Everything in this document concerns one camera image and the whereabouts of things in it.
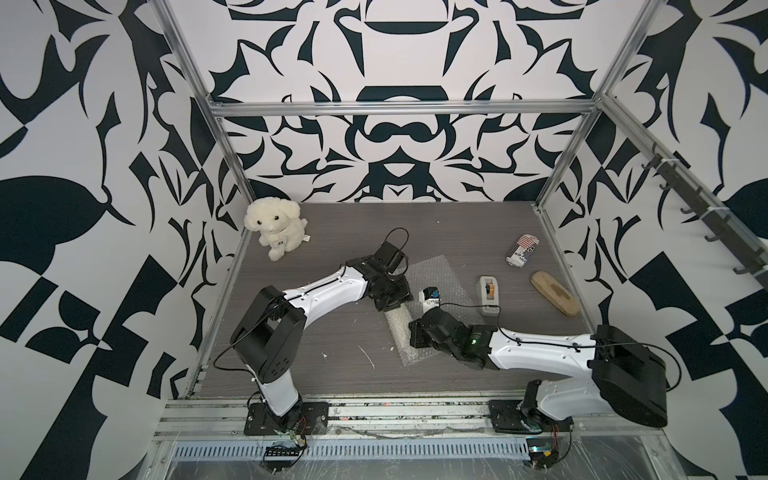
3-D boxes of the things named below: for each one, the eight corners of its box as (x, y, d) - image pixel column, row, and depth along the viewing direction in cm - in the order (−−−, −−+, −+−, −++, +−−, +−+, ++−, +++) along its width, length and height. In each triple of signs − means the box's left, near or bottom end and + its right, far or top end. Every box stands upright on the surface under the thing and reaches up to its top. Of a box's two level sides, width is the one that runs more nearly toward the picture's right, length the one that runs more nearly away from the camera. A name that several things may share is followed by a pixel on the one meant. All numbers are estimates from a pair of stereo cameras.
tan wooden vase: (570, 320, 92) (575, 316, 90) (527, 280, 101) (530, 275, 98) (580, 311, 94) (586, 307, 92) (537, 273, 103) (541, 268, 100)
